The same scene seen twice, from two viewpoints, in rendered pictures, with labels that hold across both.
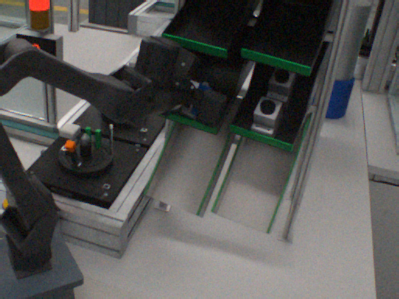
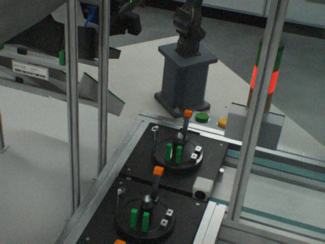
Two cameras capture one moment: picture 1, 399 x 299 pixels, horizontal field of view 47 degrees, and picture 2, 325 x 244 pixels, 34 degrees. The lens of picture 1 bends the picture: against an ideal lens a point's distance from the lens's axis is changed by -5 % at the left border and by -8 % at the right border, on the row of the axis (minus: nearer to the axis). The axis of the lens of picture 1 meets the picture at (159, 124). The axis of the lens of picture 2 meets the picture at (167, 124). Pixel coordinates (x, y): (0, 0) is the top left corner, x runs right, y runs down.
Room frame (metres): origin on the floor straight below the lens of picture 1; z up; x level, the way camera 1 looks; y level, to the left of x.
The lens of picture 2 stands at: (2.09, 0.09, 1.89)
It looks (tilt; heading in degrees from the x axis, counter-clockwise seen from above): 36 degrees down; 177
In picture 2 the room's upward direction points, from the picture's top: 6 degrees clockwise
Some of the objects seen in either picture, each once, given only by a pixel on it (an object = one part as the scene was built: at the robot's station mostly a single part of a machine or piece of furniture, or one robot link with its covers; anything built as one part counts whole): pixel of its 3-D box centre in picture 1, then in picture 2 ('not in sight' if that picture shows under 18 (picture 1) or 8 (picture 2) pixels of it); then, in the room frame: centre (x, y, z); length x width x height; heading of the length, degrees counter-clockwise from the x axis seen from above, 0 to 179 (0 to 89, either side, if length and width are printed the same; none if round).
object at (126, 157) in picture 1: (86, 164); (176, 159); (0.97, 0.18, 0.96); 0.24 x 0.24 x 0.02; 73
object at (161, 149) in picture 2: (86, 158); (177, 153); (0.97, 0.18, 0.98); 0.14 x 0.14 x 0.02
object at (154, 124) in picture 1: (125, 102); (145, 208); (1.21, 0.10, 1.01); 0.24 x 0.24 x 0.13; 73
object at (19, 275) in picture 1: (29, 248); (188, 43); (0.54, 0.20, 1.09); 0.07 x 0.07 x 0.06; 31
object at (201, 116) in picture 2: not in sight; (201, 118); (0.77, 0.25, 0.96); 0.04 x 0.04 x 0.02
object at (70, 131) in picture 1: (70, 133); (202, 189); (1.09, 0.24, 0.97); 0.05 x 0.05 x 0.04; 73
